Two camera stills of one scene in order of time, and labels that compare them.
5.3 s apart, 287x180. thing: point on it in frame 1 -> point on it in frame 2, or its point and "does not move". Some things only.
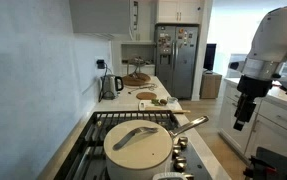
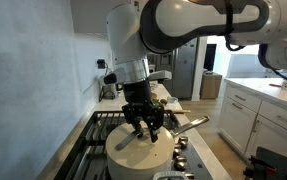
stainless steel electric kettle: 111,84 does not move
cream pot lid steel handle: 138,144 does not move
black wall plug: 100,63 does not move
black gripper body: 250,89 -> 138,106
